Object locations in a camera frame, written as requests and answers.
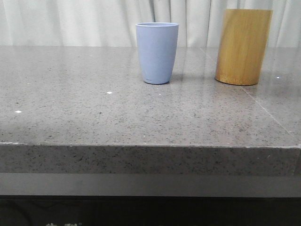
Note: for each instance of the bamboo cylinder cup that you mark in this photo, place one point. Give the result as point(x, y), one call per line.
point(242, 45)

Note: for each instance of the grey-white curtain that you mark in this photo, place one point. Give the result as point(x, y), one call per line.
point(111, 23)

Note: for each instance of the blue plastic cup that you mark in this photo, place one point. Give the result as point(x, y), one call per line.
point(156, 43)

